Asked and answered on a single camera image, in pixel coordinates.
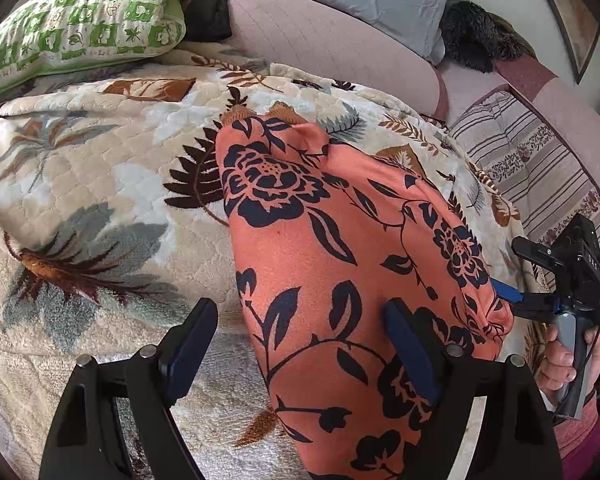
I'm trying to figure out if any person's right forearm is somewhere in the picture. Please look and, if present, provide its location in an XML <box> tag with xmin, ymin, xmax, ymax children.
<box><xmin>545</xmin><ymin>390</ymin><xmax>600</xmax><ymax>480</ymax></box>

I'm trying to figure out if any black cloth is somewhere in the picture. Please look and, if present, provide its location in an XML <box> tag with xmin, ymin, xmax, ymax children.
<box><xmin>57</xmin><ymin>0</ymin><xmax>232</xmax><ymax>42</ymax></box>

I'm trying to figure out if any framed wall picture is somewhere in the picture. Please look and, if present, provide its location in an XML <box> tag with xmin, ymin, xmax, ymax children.
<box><xmin>525</xmin><ymin>0</ymin><xmax>600</xmax><ymax>86</ymax></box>

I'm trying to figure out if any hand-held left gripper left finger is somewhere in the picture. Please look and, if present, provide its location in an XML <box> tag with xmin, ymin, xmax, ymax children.
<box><xmin>39</xmin><ymin>297</ymin><xmax>219</xmax><ymax>480</ymax></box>

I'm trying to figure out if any striped floral cushion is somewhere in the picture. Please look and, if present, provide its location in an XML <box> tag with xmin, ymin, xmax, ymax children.
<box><xmin>447</xmin><ymin>91</ymin><xmax>600</xmax><ymax>281</ymax></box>

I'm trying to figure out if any leaf print fleece blanket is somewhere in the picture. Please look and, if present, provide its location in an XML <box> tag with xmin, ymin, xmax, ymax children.
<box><xmin>0</xmin><ymin>42</ymin><xmax>546</xmax><ymax>480</ymax></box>

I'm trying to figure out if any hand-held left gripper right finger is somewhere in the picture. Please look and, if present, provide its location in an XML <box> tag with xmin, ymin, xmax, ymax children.
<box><xmin>384</xmin><ymin>298</ymin><xmax>563</xmax><ymax>480</ymax></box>

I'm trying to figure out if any green patterned pillow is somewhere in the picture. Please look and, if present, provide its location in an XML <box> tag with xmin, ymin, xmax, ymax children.
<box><xmin>0</xmin><ymin>0</ymin><xmax>187</xmax><ymax>108</ymax></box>

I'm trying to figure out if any dark furry cloth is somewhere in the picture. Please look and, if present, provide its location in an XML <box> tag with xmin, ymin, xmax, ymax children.
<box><xmin>439</xmin><ymin>0</ymin><xmax>536</xmax><ymax>73</ymax></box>

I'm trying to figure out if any orange floral garment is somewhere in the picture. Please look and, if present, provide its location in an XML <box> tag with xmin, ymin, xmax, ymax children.
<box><xmin>215</xmin><ymin>115</ymin><xmax>515</xmax><ymax>480</ymax></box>

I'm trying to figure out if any pink bolster cushion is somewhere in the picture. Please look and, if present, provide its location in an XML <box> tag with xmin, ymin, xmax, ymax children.
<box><xmin>227</xmin><ymin>0</ymin><xmax>448</xmax><ymax>126</ymax></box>

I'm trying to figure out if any person's right hand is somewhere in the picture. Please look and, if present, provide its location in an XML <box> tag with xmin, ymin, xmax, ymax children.
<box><xmin>536</xmin><ymin>322</ymin><xmax>578</xmax><ymax>392</ymax></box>

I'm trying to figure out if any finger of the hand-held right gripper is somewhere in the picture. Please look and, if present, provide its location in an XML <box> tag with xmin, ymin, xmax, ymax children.
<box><xmin>511</xmin><ymin>236</ymin><xmax>561</xmax><ymax>268</ymax></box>
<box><xmin>490</xmin><ymin>280</ymin><xmax>560</xmax><ymax>321</ymax></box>

